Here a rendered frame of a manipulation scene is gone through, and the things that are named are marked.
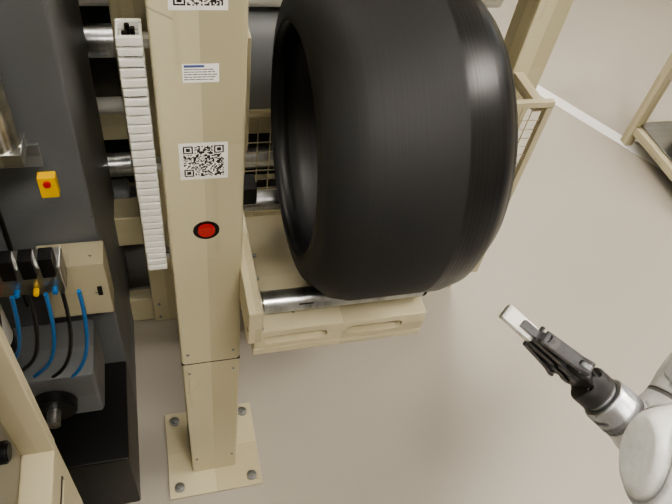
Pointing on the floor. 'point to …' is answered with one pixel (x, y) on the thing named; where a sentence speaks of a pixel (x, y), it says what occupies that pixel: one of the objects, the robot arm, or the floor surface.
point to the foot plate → (185, 481)
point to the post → (204, 211)
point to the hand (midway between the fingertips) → (518, 323)
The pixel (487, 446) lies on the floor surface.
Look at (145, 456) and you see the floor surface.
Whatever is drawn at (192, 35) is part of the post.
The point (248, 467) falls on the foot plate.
